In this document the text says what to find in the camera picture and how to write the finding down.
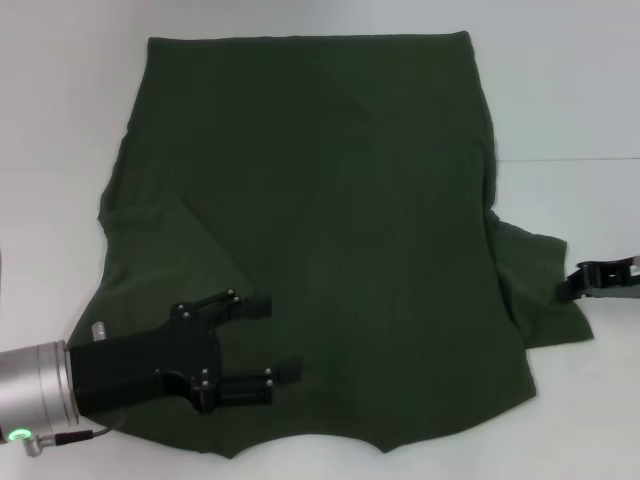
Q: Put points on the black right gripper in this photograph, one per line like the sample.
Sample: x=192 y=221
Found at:
x=615 y=280

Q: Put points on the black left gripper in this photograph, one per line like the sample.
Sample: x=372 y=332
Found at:
x=130 y=365

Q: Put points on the dark green shirt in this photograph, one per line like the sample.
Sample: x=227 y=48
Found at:
x=350 y=175

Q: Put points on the small silver cylindrical stub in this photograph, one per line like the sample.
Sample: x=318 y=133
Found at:
x=98 y=331

